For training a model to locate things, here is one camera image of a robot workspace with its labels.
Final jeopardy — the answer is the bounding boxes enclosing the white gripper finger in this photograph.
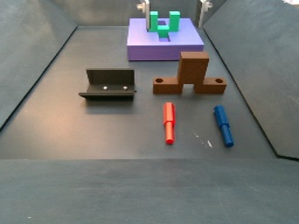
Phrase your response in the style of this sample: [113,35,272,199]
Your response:
[136,0,151,30]
[197,0,212,28]

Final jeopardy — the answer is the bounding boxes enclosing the brown T-shaped block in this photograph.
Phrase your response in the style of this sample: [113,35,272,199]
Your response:
[153,52,227,95]

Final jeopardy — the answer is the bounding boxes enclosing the purple base board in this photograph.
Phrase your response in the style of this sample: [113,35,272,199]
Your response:
[125,18,204,61]

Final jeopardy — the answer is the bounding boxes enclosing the green U-shaped block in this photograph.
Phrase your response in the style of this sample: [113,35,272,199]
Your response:
[148,11,180,39]

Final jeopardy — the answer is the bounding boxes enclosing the red peg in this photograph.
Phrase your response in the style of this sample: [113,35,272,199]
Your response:
[163,102,175,144]

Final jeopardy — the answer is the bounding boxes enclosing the blue peg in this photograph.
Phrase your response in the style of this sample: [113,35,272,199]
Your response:
[213,105,233,148]

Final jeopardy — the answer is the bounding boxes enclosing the black angle bracket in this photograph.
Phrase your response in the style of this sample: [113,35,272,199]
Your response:
[79,68,136,100]

